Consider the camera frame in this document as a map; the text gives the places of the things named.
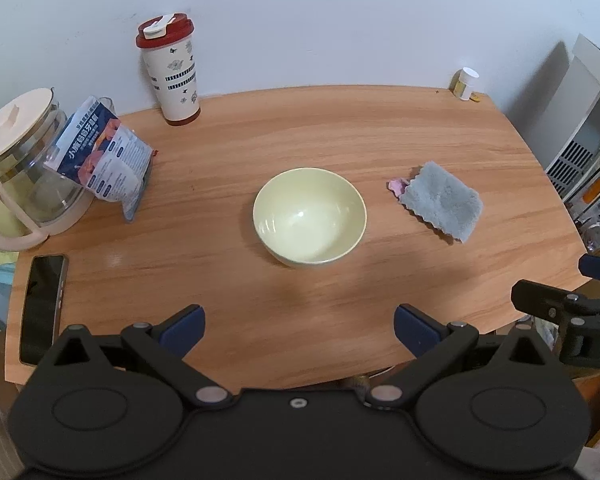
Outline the black smartphone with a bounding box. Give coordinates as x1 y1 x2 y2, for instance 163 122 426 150
19 255 68 366

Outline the grey and pink cloth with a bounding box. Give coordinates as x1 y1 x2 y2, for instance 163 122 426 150
387 162 483 243

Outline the small white pill bottle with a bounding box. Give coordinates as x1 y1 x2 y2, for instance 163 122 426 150
452 66 480 101

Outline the red lidded white tumbler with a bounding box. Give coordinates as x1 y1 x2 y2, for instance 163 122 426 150
135 12 200 125

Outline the pale yellow bowl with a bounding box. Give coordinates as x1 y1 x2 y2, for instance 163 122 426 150
252 168 367 266

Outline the blue white plastic food bag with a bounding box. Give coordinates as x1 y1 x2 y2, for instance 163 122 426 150
45 96 156 222

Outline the glass kettle with cream lid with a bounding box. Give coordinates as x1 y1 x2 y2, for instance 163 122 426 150
0 88 93 252

